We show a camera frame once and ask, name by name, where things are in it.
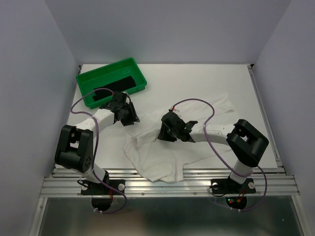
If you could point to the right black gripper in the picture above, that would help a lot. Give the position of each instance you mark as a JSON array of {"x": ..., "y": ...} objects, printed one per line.
[{"x": 163, "y": 134}]

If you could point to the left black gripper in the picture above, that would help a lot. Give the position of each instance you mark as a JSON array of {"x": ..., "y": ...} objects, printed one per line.
[{"x": 133, "y": 117}]

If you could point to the white t shirt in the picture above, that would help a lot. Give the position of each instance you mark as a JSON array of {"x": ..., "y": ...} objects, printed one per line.
[{"x": 161, "y": 160}]

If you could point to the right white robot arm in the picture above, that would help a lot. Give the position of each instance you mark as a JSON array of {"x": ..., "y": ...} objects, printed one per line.
[{"x": 247, "y": 143}]

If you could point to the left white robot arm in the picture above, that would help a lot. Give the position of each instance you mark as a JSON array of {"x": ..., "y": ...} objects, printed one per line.
[{"x": 77, "y": 144}]

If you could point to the black rolled t shirt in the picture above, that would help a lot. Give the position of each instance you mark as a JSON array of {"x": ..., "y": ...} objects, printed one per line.
[{"x": 119, "y": 85}]

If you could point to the green plastic bin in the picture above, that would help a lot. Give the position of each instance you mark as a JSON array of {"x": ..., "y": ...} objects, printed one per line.
[{"x": 92, "y": 80}]

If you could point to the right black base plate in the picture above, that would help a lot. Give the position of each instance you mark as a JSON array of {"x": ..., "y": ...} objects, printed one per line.
[{"x": 220, "y": 186}]

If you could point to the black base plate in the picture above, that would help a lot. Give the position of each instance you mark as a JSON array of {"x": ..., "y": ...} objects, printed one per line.
[
  {"x": 220, "y": 186},
  {"x": 92, "y": 189}
]

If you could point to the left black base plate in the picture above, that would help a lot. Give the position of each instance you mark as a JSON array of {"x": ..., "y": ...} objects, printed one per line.
[{"x": 92, "y": 189}]

